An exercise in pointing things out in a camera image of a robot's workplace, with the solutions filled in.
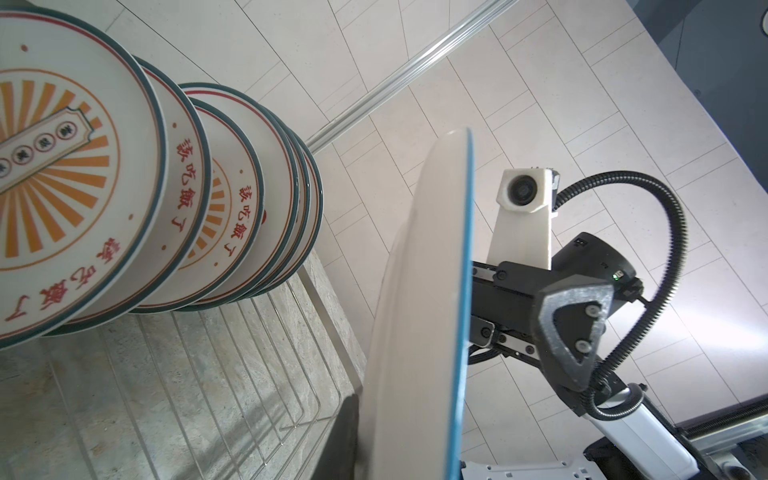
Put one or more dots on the wire dish rack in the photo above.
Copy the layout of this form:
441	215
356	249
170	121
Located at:
247	390

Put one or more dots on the red rimmed plate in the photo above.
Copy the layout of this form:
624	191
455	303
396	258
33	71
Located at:
281	183
141	289

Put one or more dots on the sunburst plate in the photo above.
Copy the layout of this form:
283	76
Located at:
228	227
83	167

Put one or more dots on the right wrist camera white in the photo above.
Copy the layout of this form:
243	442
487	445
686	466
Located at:
522	230

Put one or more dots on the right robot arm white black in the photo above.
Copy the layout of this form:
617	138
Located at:
642	445

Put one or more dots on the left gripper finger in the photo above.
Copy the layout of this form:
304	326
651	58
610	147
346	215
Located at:
337	459

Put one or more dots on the red characters white plate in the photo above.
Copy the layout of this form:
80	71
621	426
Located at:
306	226

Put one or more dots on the aluminium mounting rail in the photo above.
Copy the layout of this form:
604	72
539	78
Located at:
730	443

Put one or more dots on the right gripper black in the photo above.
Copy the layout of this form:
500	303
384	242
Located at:
552	319

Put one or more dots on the sunburst plate front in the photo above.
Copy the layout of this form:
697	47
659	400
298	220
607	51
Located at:
83	167

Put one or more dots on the watermelon pattern plate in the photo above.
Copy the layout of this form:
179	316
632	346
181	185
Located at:
411	411

